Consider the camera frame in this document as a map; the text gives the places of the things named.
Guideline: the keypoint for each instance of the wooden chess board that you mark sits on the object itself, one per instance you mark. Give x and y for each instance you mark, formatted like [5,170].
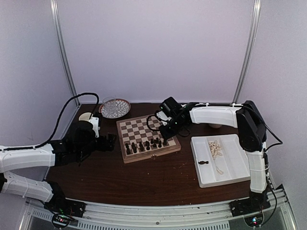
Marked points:
[143,128]

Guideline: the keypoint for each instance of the white chess piece lone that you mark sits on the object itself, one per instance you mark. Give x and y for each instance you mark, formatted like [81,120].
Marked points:
[220,172]

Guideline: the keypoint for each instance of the clear drinking glass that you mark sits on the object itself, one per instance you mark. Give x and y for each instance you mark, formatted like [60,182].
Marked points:
[109,104]

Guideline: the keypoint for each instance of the light chess pieces pile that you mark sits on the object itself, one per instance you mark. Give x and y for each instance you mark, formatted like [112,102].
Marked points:
[215,148]

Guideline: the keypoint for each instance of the white foam tray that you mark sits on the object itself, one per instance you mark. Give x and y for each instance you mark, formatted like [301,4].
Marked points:
[233,162]

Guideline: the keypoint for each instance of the patterned ceramic plate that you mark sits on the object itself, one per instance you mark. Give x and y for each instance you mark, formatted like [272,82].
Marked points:
[122,108]

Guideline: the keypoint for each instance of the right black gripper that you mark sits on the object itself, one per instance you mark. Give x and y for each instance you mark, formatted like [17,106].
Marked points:
[166,134]

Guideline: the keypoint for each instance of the right aluminium frame post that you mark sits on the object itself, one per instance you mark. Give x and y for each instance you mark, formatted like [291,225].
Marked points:
[254,24]

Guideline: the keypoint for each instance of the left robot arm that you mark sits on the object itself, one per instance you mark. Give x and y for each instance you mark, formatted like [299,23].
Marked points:
[81,140]

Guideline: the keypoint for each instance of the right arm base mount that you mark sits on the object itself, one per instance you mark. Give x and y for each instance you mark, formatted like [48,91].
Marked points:
[250,210]

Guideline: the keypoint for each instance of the left aluminium frame post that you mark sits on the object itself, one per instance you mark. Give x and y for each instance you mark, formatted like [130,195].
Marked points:
[63,54]

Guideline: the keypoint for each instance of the cream round bowl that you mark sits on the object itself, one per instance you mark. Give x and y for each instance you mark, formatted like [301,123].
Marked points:
[216,126]

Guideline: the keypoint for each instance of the aluminium frame post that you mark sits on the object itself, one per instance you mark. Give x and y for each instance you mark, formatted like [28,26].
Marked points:
[63,54]
[254,24]

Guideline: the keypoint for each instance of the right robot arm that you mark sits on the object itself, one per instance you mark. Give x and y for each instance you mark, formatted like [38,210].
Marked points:
[243,120]

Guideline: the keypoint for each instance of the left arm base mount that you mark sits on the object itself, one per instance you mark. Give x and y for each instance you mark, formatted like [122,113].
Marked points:
[64,214]

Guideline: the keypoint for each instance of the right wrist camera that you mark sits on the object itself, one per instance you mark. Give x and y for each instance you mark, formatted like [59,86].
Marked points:
[168,109]

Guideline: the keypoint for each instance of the cream ribbed mug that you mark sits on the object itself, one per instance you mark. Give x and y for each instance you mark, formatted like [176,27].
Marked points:
[85,116]

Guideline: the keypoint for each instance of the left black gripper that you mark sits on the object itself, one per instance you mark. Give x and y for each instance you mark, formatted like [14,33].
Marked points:
[110,143]

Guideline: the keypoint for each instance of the front aluminium rail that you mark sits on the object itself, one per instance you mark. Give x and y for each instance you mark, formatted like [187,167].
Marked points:
[211,216]

